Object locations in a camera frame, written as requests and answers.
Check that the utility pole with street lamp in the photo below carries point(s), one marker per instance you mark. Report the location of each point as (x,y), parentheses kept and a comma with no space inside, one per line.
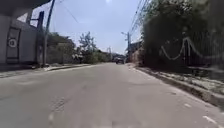
(128,46)

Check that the raised concrete kerb strip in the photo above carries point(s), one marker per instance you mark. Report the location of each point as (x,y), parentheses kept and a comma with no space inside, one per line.
(20,72)

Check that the dark building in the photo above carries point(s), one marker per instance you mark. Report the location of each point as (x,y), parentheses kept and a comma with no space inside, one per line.
(136,50)

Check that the dark vehicle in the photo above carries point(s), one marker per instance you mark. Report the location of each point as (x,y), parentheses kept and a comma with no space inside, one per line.
(120,60)

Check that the grey concrete road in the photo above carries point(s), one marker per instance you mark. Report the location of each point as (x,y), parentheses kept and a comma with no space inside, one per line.
(110,96)

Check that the dense dark trees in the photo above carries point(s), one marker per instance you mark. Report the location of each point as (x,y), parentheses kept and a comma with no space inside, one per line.
(173,23)

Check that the cracked concrete sidewalk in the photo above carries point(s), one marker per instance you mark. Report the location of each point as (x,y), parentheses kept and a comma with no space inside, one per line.
(193,81)

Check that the row of trees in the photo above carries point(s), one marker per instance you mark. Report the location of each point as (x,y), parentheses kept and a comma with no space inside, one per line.
(88,50)

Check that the dark post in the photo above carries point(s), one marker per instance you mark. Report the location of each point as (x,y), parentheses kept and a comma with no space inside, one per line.
(40,40)

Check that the leaning utility pole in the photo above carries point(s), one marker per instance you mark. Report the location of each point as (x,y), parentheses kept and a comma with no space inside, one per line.
(47,33)

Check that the grey building with gate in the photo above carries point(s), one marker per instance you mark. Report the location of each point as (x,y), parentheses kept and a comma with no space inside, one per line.
(20,43)

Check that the dark fence with white scrawl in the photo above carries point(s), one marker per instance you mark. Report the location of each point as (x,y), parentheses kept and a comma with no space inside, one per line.
(200,55)

